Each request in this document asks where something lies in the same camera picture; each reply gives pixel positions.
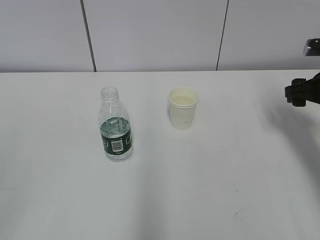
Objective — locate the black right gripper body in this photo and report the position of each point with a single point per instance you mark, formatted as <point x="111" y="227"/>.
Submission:
<point x="302" y="91"/>

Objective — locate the white paper cup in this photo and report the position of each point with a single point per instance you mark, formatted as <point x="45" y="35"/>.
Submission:
<point x="181" y="117"/>
<point x="183" y="97"/>

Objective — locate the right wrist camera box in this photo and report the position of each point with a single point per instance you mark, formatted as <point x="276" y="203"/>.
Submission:
<point x="312" y="47"/>

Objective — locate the clear green-label water bottle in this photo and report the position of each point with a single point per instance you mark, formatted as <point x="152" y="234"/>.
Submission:
<point x="114" y="126"/>

